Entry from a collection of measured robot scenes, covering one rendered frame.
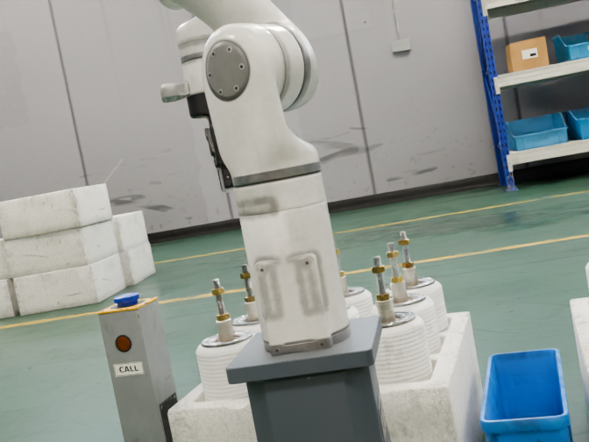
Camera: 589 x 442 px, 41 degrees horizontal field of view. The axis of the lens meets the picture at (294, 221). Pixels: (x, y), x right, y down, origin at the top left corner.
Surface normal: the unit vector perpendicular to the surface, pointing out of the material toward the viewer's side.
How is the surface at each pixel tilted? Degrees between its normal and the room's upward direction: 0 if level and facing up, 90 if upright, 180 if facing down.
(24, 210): 90
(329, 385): 90
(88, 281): 90
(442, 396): 90
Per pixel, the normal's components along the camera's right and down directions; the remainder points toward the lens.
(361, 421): 0.57, -0.04
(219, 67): -0.66, 0.21
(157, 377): 0.94, -0.15
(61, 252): -0.15, 0.11
